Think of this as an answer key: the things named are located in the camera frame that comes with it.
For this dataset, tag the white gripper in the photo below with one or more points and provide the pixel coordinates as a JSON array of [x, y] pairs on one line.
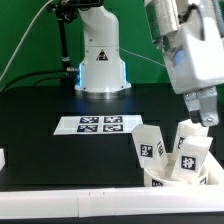
[[195, 64]]

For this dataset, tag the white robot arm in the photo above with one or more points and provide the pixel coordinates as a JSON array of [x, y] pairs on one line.
[[102, 72]]

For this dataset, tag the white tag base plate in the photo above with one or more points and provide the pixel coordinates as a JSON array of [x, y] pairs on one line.
[[114, 124]]

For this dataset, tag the white U-shaped wall fence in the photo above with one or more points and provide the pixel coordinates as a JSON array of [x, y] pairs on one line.
[[117, 201]]

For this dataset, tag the black camera stand pole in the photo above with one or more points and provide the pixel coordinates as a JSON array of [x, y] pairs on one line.
[[66, 11]]

